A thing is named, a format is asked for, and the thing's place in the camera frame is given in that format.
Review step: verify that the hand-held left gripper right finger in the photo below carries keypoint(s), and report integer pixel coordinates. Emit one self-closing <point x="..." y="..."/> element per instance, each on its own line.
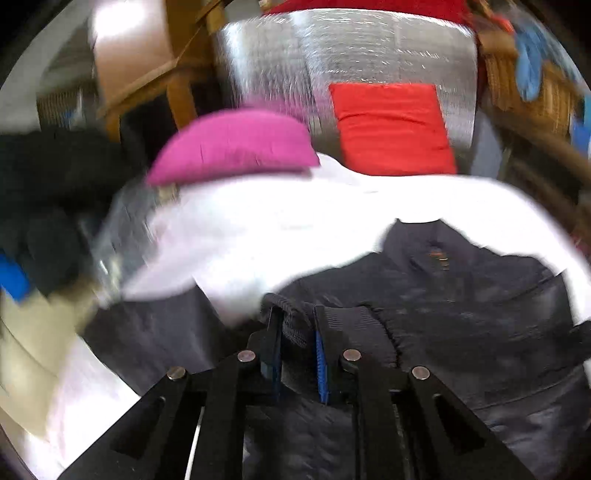
<point x="322" y="364"/>

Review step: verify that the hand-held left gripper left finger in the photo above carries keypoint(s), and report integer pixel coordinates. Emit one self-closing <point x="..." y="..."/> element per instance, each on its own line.
<point x="276" y="369"/>

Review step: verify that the dark navy jacket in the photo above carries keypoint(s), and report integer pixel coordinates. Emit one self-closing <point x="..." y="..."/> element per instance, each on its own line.
<point x="461" y="300"/>

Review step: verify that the white fluffy blanket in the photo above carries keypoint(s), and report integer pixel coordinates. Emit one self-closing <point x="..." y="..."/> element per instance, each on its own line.
<point x="277" y="217"/>

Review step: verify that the clear plastic bag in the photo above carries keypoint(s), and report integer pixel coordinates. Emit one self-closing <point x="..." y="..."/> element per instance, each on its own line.
<point x="124" y="230"/>

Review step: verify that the pink pillow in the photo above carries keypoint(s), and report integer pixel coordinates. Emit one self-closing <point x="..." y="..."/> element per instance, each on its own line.
<point x="231" y="143"/>

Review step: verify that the folded red cloth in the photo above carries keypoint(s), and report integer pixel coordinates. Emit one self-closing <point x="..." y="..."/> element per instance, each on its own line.
<point x="392" y="129"/>

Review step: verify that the blue object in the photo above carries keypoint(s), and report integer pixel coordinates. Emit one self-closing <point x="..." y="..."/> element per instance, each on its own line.
<point x="14" y="277"/>

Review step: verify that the black cloth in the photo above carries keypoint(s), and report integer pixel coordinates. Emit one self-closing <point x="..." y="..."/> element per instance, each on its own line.
<point x="55" y="184"/>

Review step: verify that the wooden headboard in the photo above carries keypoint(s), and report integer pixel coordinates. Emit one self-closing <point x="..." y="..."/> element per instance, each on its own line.
<point x="554" y="157"/>

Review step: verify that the wooden cabinet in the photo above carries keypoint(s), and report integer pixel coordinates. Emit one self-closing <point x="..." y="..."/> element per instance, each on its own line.
<point x="184" y="69"/>

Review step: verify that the wicker basket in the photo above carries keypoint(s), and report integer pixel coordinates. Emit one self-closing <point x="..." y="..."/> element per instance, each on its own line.
<point x="508" y="78"/>

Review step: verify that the red cloth on headboard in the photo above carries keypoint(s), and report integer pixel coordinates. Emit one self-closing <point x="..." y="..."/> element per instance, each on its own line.
<point x="369" y="9"/>

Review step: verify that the blue cloth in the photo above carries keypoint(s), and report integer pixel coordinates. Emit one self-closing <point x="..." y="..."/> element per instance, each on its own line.
<point x="531" y="60"/>

